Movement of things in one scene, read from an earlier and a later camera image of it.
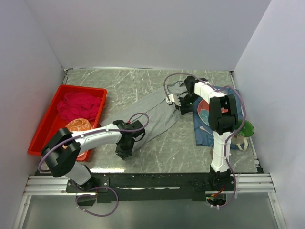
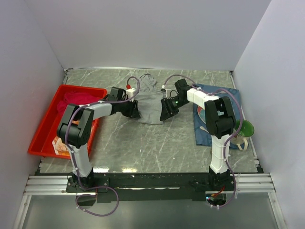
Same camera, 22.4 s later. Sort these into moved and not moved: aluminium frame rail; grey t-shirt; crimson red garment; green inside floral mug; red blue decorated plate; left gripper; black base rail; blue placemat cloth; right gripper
Moved: grey t-shirt; right gripper; left gripper
Not moved: blue placemat cloth; aluminium frame rail; crimson red garment; red blue decorated plate; green inside floral mug; black base rail
